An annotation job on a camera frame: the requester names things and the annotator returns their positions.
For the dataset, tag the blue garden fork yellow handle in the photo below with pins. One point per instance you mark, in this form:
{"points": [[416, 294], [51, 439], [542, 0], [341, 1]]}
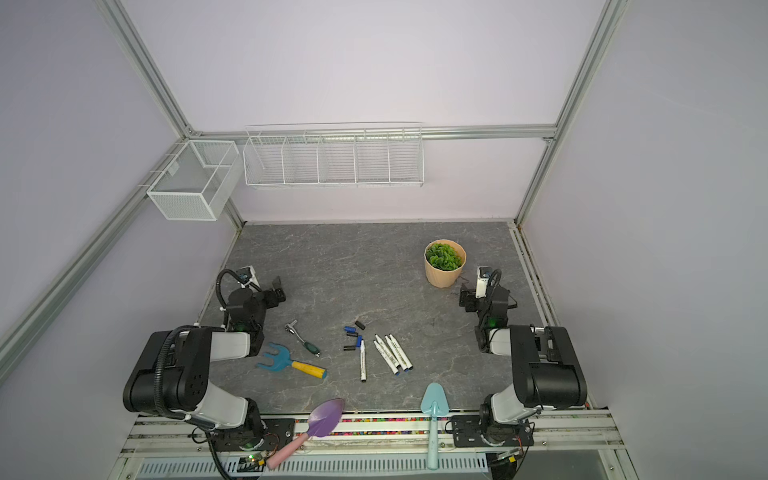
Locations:
{"points": [[281, 359]]}

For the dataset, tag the white marker pen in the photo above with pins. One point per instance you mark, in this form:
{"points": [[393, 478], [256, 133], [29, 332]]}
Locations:
{"points": [[385, 355], [362, 362], [387, 343], [404, 360]]}

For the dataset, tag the potted green plant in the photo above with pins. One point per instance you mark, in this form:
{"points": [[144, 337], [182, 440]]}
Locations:
{"points": [[444, 260]]}

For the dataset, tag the white mesh box basket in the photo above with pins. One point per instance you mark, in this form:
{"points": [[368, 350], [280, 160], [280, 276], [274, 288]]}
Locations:
{"points": [[198, 181]]}

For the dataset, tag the green handled ratchet screwdriver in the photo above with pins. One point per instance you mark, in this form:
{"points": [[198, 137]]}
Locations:
{"points": [[310, 347]]}

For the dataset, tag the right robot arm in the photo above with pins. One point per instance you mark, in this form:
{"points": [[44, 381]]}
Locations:
{"points": [[545, 373]]}

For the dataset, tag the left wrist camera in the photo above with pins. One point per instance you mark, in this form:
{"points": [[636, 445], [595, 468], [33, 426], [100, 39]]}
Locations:
{"points": [[247, 278]]}

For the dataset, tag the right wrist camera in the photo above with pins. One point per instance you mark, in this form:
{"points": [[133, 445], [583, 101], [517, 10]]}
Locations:
{"points": [[484, 274]]}

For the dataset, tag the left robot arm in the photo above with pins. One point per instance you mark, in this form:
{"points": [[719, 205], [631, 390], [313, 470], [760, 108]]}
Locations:
{"points": [[172, 375]]}

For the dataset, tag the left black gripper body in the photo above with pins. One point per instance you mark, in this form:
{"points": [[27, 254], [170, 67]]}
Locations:
{"points": [[271, 294]]}

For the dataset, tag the white wire basket rack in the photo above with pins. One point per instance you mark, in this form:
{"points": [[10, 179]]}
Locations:
{"points": [[334, 154]]}

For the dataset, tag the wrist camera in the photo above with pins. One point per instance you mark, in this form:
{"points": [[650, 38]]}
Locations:
{"points": [[484, 274], [247, 278]]}

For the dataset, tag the light blue garden trowel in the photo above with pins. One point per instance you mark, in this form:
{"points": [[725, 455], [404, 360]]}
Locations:
{"points": [[434, 405]]}

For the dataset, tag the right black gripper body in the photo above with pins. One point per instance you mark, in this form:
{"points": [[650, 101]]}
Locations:
{"points": [[470, 298]]}

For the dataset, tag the purple garden trowel pink handle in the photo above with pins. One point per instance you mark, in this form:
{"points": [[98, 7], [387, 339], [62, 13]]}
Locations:
{"points": [[322, 421]]}

